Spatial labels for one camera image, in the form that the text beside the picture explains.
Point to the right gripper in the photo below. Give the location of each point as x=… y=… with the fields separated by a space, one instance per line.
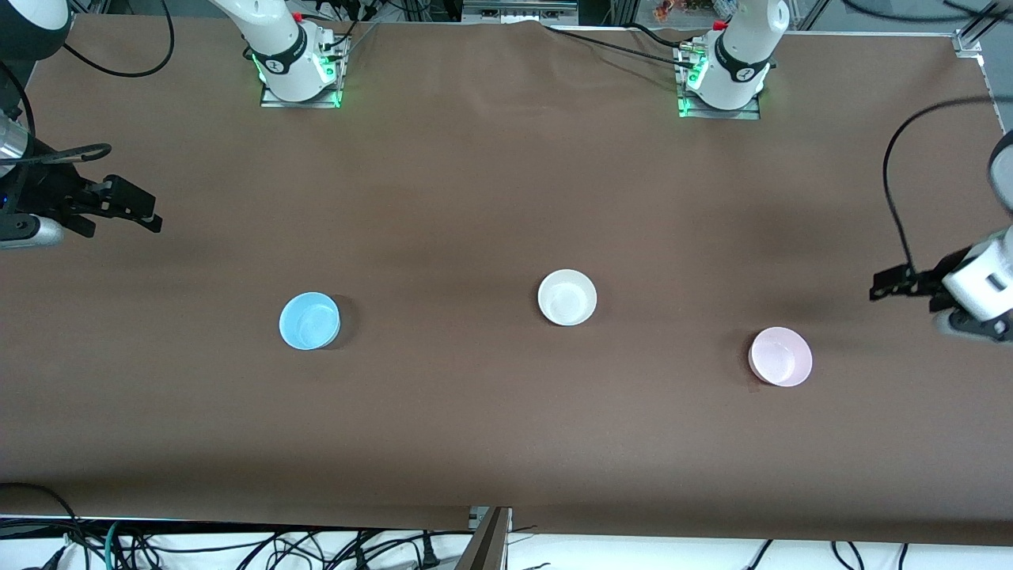
x=49 y=197

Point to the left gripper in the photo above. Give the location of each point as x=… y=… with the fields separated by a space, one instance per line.
x=922 y=280

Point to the pink bowl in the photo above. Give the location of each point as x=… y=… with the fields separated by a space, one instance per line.
x=780 y=356

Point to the light blue bowl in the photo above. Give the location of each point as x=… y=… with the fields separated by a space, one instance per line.
x=309 y=321

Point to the white bowl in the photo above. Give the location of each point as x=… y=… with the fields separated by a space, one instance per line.
x=567 y=297

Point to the brown table cover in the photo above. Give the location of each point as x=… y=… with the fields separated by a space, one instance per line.
x=475 y=198

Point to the small colourful object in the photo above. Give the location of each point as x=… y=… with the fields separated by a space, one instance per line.
x=669 y=9

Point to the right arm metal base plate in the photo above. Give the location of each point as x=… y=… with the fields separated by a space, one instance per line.
x=301 y=101

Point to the aluminium corner bracket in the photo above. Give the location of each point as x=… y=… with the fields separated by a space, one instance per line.
x=969 y=41

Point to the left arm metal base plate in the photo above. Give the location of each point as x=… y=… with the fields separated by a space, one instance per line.
x=720 y=113

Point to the grey rail unit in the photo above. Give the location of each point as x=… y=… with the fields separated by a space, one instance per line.
x=518 y=9

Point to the aluminium frame post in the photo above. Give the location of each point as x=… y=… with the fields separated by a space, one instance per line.
x=484 y=542

